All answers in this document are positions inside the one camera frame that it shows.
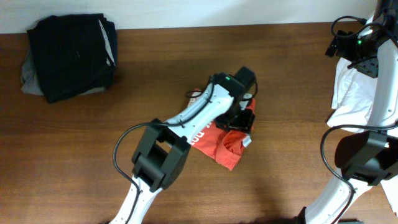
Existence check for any white t-shirt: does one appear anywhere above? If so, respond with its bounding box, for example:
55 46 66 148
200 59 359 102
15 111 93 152
326 46 398 215

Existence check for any grey folded garment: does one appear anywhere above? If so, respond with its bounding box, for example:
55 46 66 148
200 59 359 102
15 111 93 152
21 47 114 101

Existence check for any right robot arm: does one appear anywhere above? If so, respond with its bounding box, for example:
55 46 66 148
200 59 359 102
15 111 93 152
297 0 397 224

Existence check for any black folded garment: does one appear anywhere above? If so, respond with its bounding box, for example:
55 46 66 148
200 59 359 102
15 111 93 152
27 14 118 103

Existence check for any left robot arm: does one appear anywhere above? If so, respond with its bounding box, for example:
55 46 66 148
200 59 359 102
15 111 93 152
111 67 257 224

